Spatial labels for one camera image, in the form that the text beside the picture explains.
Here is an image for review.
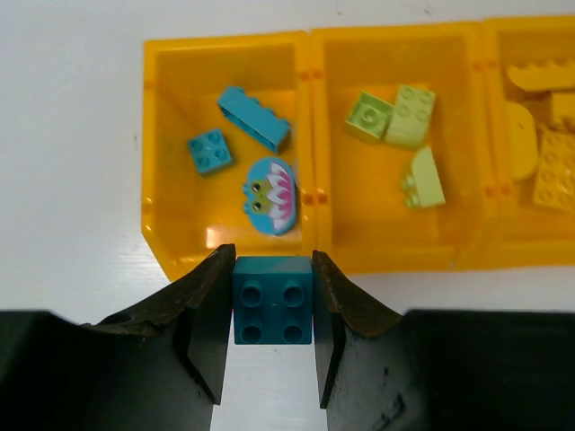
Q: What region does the light green square lego brick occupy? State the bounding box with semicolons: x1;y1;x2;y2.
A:
345;92;394;143

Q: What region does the yellow four-compartment bin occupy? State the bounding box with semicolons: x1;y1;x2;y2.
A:
141;15;574;279

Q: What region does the light green sloped lego brick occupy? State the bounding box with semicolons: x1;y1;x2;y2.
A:
401;145;446;209

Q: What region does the long teal lego brick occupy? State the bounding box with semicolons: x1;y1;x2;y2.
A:
217;86;291;154

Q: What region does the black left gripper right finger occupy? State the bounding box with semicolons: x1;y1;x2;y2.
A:
311;251;574;430

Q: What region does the teal oval lego brick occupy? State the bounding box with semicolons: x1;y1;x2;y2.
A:
243;157;297;236

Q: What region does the yellow oval lego brick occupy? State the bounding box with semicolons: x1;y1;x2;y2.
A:
505;101;538;180

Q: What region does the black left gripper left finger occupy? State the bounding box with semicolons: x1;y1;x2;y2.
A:
1;244;236;430

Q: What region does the teal square lego brick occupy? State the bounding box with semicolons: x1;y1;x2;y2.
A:
233;256;313;345
187;128;234;175

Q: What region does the small yellow square lego brick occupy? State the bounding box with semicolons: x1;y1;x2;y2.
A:
549;92;575;132

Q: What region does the light green rectangular lego brick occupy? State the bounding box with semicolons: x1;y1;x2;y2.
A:
385;84;436;150

